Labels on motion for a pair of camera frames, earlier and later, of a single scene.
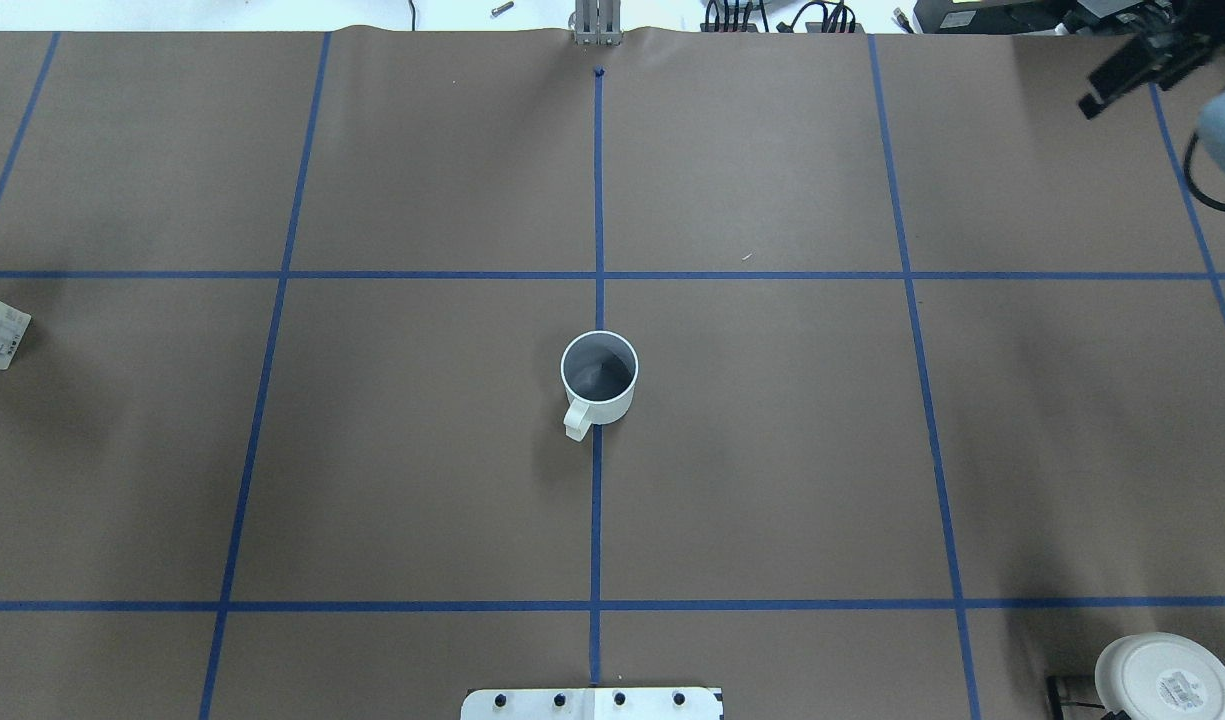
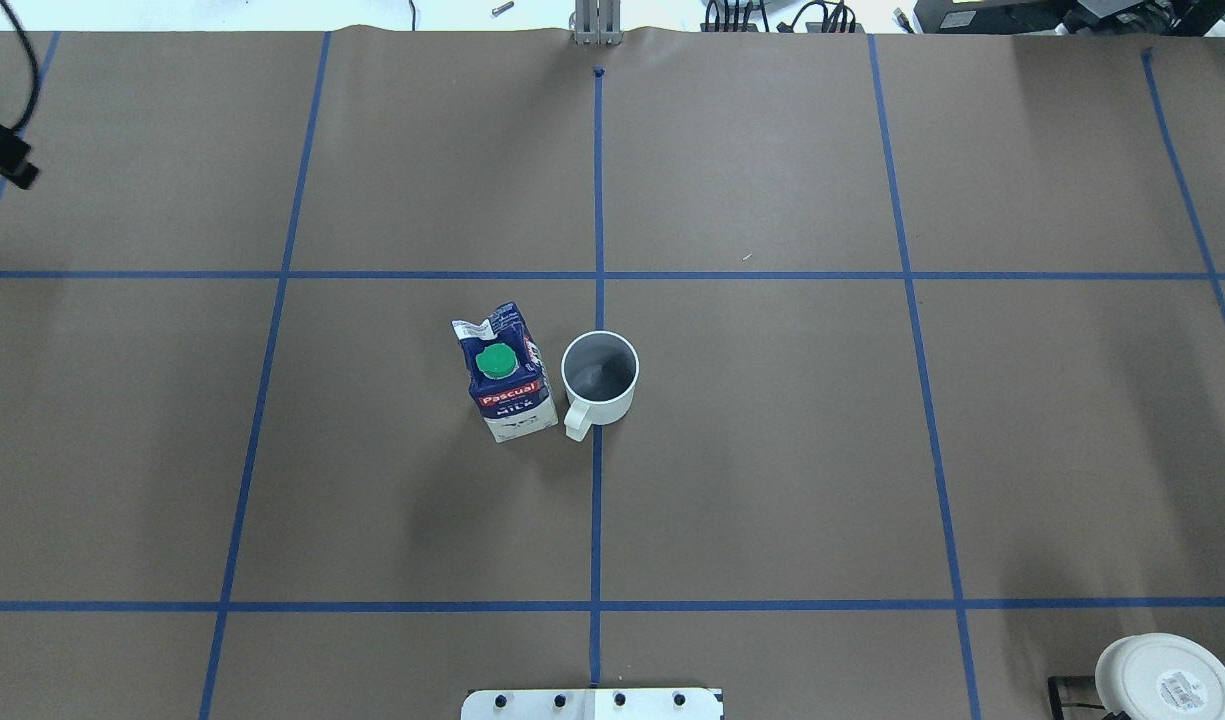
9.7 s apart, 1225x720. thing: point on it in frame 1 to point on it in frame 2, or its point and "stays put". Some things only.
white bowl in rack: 1160,676 stays put
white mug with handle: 599,370 stays put
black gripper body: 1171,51 to 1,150
